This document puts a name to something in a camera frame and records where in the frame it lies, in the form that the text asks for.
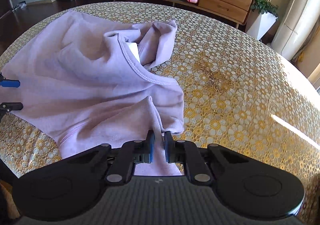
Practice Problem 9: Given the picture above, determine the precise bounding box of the lilac sweatshirt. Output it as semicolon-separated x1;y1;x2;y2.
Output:
1;10;184;176

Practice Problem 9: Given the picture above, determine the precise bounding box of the tall potted green plant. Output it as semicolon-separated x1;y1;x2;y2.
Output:
246;0;278;40

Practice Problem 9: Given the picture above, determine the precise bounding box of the white standing air conditioner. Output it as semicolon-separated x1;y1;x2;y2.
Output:
271;0;319;61

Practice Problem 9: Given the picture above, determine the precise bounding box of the gold lace tablecloth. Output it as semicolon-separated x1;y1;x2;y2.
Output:
1;3;319;224

